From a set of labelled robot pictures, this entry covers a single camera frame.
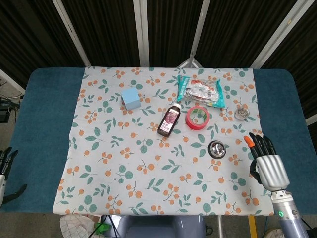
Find clear round pin jar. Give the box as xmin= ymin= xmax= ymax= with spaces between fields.
xmin=234 ymin=106 xmax=250 ymax=121

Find teal snack packet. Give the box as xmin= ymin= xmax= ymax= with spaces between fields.
xmin=177 ymin=74 xmax=226 ymax=109

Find red tape roll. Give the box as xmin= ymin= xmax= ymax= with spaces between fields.
xmin=185 ymin=105 xmax=211 ymax=130

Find white mesh bag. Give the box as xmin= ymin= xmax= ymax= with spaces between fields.
xmin=60 ymin=215 xmax=100 ymax=238

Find teal table cover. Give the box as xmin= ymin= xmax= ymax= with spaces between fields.
xmin=0 ymin=67 xmax=317 ymax=215

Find dark grape juice bottle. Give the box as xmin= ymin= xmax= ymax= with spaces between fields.
xmin=157 ymin=103 xmax=182 ymax=138

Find white tablecloth orange fruit print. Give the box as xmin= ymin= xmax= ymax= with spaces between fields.
xmin=53 ymin=65 xmax=275 ymax=216

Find silver call bell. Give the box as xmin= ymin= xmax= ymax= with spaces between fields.
xmin=207 ymin=140 xmax=227 ymax=159

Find tangled floor cables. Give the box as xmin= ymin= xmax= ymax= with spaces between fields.
xmin=0 ymin=74 xmax=24 ymax=124

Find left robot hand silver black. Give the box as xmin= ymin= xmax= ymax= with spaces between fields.
xmin=0 ymin=146 xmax=28 ymax=205

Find light blue cube box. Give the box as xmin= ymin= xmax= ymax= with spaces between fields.
xmin=120 ymin=88 xmax=141 ymax=110

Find grey robot base column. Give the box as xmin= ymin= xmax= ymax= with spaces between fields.
xmin=100 ymin=215 xmax=206 ymax=238

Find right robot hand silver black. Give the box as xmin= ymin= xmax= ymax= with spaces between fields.
xmin=244 ymin=132 xmax=291 ymax=192

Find green plastic object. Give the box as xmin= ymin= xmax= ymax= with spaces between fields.
xmin=95 ymin=222 xmax=112 ymax=235

